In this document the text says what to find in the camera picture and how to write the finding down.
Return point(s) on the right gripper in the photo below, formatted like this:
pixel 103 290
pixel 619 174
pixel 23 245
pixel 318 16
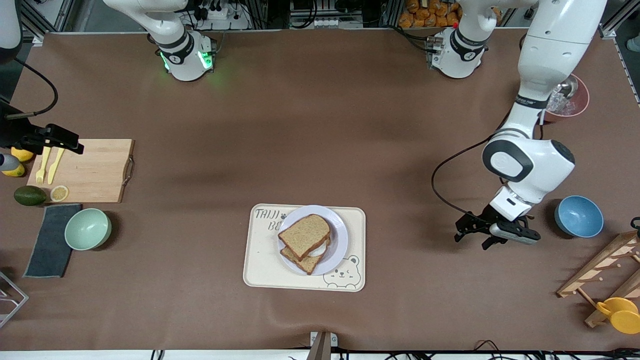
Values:
pixel 15 134

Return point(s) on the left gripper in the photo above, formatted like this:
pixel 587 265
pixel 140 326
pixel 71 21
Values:
pixel 483 218

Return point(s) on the white round plate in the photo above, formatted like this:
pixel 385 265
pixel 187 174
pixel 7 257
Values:
pixel 337 235

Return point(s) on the plain brown bread slice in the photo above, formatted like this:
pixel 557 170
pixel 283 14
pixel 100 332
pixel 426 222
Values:
pixel 305 235

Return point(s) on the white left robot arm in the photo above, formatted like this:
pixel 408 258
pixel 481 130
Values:
pixel 550 50

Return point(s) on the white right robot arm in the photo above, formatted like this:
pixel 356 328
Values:
pixel 185 55

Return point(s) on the yellow plastic knife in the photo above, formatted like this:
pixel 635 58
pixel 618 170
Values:
pixel 55 167

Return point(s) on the yellow plastic fork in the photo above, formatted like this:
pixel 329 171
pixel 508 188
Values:
pixel 42 171

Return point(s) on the wooden cutting board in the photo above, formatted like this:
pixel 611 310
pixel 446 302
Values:
pixel 95 170

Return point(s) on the lemon slice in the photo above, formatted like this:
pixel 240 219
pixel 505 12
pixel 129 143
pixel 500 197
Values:
pixel 59 193

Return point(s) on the green avocado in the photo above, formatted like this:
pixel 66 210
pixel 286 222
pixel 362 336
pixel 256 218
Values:
pixel 30 196

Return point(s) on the pale green bowl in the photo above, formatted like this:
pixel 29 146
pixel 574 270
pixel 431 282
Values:
pixel 87 229

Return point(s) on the blue bowl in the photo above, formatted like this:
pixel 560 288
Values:
pixel 580 216

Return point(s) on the dark grey cloth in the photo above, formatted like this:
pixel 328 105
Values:
pixel 50 245

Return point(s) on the wooden cup rack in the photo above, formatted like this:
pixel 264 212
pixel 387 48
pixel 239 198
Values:
pixel 600 265

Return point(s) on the clear ice cubes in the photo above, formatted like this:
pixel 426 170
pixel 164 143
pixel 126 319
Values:
pixel 560 104

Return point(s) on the yellow cup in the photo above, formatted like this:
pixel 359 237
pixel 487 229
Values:
pixel 622 316

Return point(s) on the pink bowl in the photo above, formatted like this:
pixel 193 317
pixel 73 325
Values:
pixel 580 102

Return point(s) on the metal scoop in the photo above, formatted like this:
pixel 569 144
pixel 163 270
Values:
pixel 567 87

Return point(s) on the orange bread rolls pile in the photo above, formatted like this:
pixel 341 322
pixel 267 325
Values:
pixel 425 17

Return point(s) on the cream tray with bear print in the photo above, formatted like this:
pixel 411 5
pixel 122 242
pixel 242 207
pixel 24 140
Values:
pixel 260 270

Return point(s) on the long white power strip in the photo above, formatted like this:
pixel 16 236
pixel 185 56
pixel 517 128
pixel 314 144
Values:
pixel 325 23

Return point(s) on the metal bracket mount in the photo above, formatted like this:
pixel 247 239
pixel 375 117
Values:
pixel 322 345

